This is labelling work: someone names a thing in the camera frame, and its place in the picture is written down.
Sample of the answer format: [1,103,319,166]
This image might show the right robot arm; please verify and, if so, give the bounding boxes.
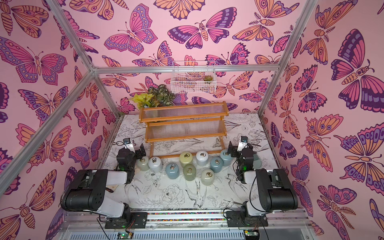
[223,140,299,229]

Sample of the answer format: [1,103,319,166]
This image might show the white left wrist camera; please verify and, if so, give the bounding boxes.
[123,138,135,153]

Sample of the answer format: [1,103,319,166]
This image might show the aluminium frame post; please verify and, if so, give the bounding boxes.
[258,0,318,117]
[47,0,120,119]

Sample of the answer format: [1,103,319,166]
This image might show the white wire basket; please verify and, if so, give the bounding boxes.
[170,60,217,94]

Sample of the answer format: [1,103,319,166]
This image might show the left aluminium frame post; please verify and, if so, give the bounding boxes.
[47,0,120,119]

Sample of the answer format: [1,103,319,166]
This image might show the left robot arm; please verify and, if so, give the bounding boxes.
[61,144,148,229]

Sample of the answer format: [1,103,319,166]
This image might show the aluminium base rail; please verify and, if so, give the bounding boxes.
[55,208,317,240]

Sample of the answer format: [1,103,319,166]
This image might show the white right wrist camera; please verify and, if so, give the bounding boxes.
[237,136,249,152]

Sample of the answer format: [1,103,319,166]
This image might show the potted artificial plant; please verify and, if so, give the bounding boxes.
[132,85,176,109]

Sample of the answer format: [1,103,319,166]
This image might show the teal bottom-shelf tea canister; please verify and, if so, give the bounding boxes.
[210,157,224,173]

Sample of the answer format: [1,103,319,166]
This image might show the pale grey-green tea canister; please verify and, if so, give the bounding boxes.
[201,169,215,186]

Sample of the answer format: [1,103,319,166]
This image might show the cream white tea canister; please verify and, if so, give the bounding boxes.
[136,156,150,172]

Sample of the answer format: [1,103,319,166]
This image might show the blue tea canister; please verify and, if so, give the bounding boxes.
[166,163,180,180]

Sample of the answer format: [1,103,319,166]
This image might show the wooden three-tier shelf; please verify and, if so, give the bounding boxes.
[139,102,229,158]

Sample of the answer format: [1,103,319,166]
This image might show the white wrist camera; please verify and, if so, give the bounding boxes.
[123,138,135,153]
[237,136,249,152]

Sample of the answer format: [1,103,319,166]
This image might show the mint green hand brush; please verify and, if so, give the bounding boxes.
[253,153,263,170]

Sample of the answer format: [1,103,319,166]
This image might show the horizontal aluminium frame bar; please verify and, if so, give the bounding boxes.
[93,64,280,75]

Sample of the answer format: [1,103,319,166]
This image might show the small green succulent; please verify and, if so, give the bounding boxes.
[204,75,214,82]

